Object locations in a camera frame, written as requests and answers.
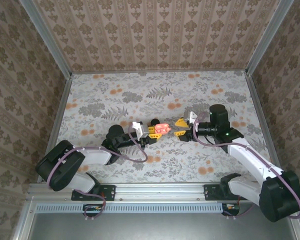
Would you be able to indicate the grey metal panel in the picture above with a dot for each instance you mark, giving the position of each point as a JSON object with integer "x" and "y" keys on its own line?
{"x": 160, "y": 227}

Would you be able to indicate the aluminium table side rail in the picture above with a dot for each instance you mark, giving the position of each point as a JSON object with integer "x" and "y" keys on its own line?
{"x": 58, "y": 117}
{"x": 264, "y": 117}

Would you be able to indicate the pink earbud charging case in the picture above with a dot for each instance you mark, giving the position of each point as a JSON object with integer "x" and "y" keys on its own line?
{"x": 162, "y": 128}

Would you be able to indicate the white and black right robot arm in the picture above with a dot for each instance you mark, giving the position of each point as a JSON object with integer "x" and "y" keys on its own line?
{"x": 252, "y": 162}

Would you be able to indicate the black connector board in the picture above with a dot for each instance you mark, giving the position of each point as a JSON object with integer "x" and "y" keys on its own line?
{"x": 231, "y": 208}
{"x": 92, "y": 208}

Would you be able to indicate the aluminium frame post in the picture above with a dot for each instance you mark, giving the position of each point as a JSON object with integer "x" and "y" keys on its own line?
{"x": 47, "y": 37}
{"x": 267, "y": 37}

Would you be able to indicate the round black earbud charging case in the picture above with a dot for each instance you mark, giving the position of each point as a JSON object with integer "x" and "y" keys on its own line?
{"x": 154, "y": 121}

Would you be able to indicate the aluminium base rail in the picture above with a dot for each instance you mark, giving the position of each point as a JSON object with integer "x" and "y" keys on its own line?
{"x": 160, "y": 192}

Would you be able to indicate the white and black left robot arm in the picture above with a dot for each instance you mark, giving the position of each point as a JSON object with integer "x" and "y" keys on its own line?
{"x": 95, "y": 156}

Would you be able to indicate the aluminium table back rail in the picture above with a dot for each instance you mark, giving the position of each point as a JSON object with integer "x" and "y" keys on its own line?
{"x": 160, "y": 71}

